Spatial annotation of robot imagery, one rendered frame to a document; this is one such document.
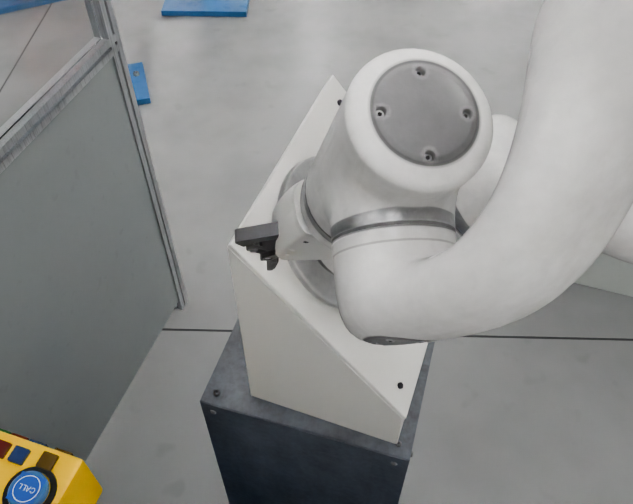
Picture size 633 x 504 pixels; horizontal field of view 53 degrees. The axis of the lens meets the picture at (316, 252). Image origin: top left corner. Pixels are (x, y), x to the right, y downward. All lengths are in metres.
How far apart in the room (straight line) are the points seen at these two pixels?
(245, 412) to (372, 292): 0.59
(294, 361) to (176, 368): 1.29
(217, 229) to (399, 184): 2.09
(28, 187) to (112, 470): 0.91
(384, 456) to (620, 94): 0.68
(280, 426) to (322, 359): 0.17
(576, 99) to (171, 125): 2.67
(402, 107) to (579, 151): 0.10
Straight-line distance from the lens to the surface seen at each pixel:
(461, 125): 0.35
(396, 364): 0.82
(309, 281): 0.71
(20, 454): 0.79
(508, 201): 0.29
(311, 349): 0.76
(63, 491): 0.76
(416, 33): 3.49
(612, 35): 0.28
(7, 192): 1.33
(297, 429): 0.90
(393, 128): 0.34
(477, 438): 1.97
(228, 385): 0.94
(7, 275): 1.39
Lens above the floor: 1.74
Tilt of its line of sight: 49 degrees down
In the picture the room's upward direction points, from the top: straight up
